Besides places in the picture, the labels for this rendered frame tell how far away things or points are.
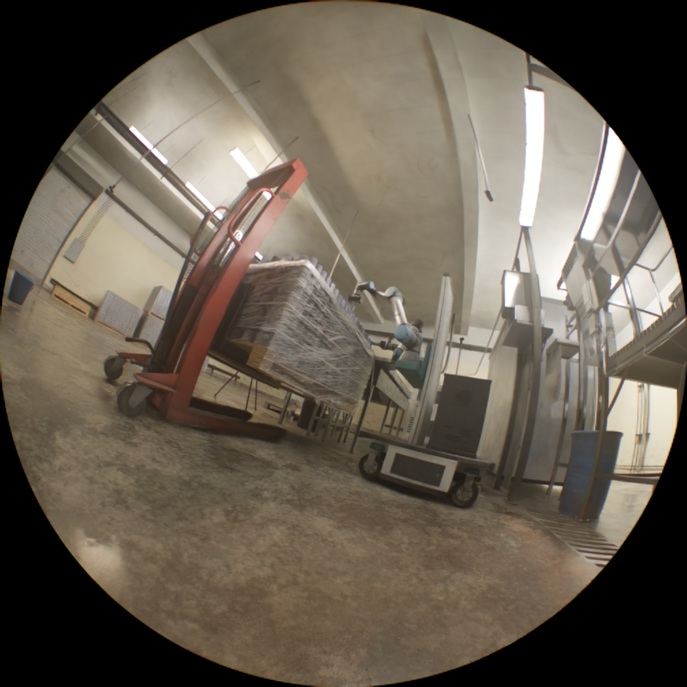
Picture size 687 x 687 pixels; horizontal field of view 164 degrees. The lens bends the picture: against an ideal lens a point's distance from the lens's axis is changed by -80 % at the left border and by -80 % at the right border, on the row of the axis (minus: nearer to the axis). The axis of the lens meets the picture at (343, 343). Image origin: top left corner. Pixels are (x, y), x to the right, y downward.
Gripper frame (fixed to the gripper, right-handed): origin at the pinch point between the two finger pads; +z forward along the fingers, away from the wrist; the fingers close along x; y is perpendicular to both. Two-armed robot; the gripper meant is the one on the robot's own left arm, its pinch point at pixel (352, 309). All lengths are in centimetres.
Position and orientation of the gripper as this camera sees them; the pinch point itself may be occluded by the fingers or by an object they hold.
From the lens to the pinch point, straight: 224.5
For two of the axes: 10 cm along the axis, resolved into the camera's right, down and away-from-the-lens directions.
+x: 8.7, 1.5, -4.6
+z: -3.1, 9.0, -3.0
